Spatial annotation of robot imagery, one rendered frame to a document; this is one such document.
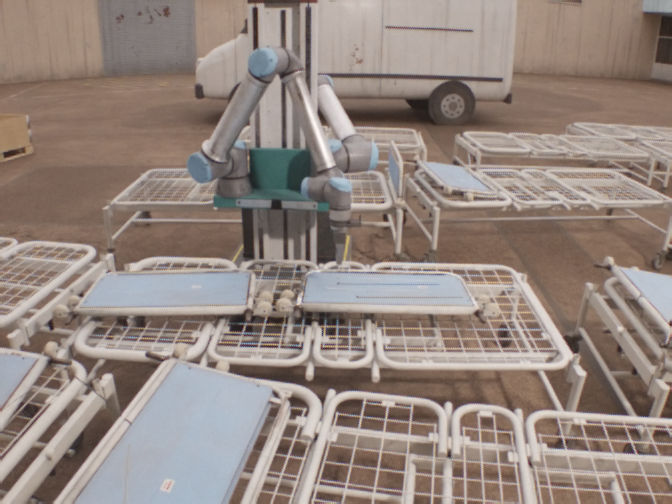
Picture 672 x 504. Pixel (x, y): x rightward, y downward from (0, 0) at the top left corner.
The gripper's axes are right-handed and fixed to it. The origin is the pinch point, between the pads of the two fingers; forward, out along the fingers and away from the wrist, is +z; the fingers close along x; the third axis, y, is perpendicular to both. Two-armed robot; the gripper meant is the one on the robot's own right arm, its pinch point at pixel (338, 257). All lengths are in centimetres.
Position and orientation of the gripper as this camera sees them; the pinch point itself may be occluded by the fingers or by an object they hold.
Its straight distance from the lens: 234.0
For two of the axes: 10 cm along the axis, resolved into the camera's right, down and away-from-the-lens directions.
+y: -10.0, -0.1, -0.1
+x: 0.1, 3.1, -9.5
